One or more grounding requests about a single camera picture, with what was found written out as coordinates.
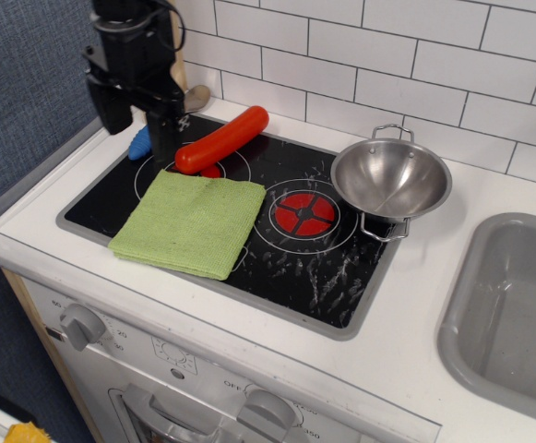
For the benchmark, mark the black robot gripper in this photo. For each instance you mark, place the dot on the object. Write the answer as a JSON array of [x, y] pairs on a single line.
[[132, 66]]

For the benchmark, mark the red toy sausage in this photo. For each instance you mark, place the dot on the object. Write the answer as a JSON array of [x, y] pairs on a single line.
[[221, 143]]

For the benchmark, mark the green woven towel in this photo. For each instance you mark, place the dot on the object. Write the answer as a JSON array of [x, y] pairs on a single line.
[[192, 224]]

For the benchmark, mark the black toy stove top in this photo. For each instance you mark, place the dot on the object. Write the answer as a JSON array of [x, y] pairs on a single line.
[[306, 259]]

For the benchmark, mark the blue ridged toy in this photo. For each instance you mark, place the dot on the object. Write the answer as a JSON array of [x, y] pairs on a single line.
[[140, 146]]

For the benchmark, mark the beige wooden spoon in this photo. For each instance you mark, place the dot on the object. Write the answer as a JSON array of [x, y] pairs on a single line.
[[196, 98]]

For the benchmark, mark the grey timer dial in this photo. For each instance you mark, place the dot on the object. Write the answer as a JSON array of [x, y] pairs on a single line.
[[81, 326]]

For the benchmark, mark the grey oven dial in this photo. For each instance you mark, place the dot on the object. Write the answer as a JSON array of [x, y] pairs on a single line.
[[267, 414]]

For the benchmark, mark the yellow object at corner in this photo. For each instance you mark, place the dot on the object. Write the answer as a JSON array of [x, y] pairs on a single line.
[[26, 433]]

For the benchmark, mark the grey sink basin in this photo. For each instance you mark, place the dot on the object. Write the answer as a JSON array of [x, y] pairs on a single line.
[[487, 339]]

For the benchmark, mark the steel bowl with handles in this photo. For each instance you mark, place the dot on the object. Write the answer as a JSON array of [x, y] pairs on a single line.
[[390, 180]]

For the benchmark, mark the silver oven door handle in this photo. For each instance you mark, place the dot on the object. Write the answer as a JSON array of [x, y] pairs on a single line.
[[172, 418]]

